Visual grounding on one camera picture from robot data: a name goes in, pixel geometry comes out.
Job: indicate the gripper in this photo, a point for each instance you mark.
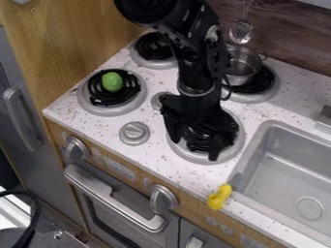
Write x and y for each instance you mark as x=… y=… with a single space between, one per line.
x=196 y=113

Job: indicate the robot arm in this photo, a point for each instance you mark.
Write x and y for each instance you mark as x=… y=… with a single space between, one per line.
x=189 y=38

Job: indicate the yellow toy knife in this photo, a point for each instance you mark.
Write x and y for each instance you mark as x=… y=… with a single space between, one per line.
x=219 y=197

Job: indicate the toy stove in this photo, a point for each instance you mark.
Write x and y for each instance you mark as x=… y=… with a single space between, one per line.
x=172 y=97

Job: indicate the silver pot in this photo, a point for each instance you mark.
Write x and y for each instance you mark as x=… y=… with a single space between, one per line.
x=242 y=65

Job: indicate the toy sink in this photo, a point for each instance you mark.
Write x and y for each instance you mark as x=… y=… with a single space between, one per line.
x=286 y=176

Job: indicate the green toy ball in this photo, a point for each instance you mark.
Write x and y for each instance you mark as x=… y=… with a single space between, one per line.
x=111 y=81

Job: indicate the silver hanging utensil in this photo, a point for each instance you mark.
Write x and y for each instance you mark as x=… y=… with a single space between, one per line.
x=240 y=30

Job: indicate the grey toy fridge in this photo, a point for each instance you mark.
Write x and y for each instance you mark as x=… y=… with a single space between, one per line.
x=26 y=129

